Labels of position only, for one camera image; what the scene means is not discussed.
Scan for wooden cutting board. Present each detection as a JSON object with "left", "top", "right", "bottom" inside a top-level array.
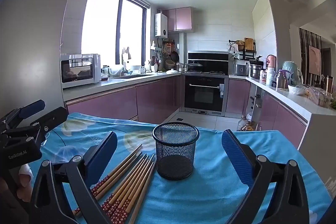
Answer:
[{"left": 244, "top": 37, "right": 255, "bottom": 51}]

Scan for white microwave oven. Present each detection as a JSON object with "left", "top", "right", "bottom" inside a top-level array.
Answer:
[{"left": 60, "top": 53, "right": 102, "bottom": 89}]

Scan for white wall water heater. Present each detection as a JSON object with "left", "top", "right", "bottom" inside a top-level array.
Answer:
[{"left": 155, "top": 13, "right": 169, "bottom": 38}]

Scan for kitchen window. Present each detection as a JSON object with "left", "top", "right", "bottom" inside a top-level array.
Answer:
[{"left": 81, "top": 0, "right": 151, "bottom": 67}]

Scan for pink wall cabinet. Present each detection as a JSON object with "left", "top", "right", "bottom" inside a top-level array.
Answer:
[{"left": 161, "top": 6, "right": 194, "bottom": 32}]

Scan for grey refrigerator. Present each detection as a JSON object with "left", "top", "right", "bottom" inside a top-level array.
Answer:
[{"left": 0, "top": 0, "right": 86, "bottom": 122}]

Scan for clear plastic bottle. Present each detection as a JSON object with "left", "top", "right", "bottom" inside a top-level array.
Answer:
[{"left": 237, "top": 115, "right": 249, "bottom": 131}]

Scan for clear plastic food container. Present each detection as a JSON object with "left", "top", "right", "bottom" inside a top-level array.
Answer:
[{"left": 307, "top": 87, "right": 333, "bottom": 108}]

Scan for pink base cabinets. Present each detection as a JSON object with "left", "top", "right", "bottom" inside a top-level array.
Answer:
[
  {"left": 226, "top": 77, "right": 308, "bottom": 147},
  {"left": 65, "top": 75, "right": 182, "bottom": 123}
]

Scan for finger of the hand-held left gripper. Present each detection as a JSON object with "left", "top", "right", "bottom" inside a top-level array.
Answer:
[
  {"left": 5, "top": 106, "right": 69, "bottom": 147},
  {"left": 0, "top": 99, "right": 46, "bottom": 135}
]

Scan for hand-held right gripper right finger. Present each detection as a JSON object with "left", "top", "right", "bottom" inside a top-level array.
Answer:
[{"left": 221, "top": 129, "right": 310, "bottom": 224}]

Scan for group of wooden chopsticks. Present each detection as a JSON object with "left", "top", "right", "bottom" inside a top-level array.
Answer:
[{"left": 73, "top": 144, "right": 157, "bottom": 224}]

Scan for wok with lid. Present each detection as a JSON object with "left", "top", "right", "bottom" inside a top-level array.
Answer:
[{"left": 187, "top": 61, "right": 204, "bottom": 72}]

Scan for blue floral tablecloth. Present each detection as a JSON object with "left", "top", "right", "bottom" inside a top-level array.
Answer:
[{"left": 34, "top": 112, "right": 328, "bottom": 224}]

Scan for framed wall picture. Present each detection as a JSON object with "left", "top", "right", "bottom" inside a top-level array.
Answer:
[{"left": 308, "top": 45, "right": 321, "bottom": 76}]

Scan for silver rice cooker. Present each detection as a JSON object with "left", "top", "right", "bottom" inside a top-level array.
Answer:
[{"left": 233, "top": 60, "right": 249, "bottom": 76}]

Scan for black range hood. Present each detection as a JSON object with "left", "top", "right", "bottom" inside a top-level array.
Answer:
[{"left": 188, "top": 51, "right": 230, "bottom": 74}]

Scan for green appliance under plastic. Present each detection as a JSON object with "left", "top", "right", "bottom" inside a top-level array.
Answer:
[{"left": 282, "top": 60, "right": 303, "bottom": 86}]

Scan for person's left hand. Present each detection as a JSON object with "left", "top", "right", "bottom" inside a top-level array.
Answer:
[{"left": 16, "top": 164, "right": 33, "bottom": 197}]

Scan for white bowl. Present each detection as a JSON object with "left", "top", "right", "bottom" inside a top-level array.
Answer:
[{"left": 288, "top": 85, "right": 303, "bottom": 96}]

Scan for brown tumbler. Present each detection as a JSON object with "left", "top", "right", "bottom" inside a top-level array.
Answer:
[{"left": 323, "top": 75, "right": 334, "bottom": 93}]

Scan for black wall rack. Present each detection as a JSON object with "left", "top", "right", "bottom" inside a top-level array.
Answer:
[{"left": 228, "top": 38, "right": 257, "bottom": 61}]

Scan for black built-in oven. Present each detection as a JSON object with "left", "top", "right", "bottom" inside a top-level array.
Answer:
[{"left": 184, "top": 75, "right": 229, "bottom": 116}]

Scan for pink kettle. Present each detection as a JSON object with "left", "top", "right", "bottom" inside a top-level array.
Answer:
[{"left": 266, "top": 55, "right": 277, "bottom": 76}]

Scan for steel steamer pot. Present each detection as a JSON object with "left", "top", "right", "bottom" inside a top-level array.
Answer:
[{"left": 249, "top": 62, "right": 263, "bottom": 79}]

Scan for purple thermos bottle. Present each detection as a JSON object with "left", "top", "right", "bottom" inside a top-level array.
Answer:
[{"left": 277, "top": 70, "right": 289, "bottom": 90}]

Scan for black wire mesh cup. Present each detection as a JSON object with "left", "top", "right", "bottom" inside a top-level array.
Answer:
[{"left": 152, "top": 122, "right": 200, "bottom": 181}]

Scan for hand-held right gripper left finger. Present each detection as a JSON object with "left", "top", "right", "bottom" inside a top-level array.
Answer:
[{"left": 31, "top": 131, "right": 118, "bottom": 224}]

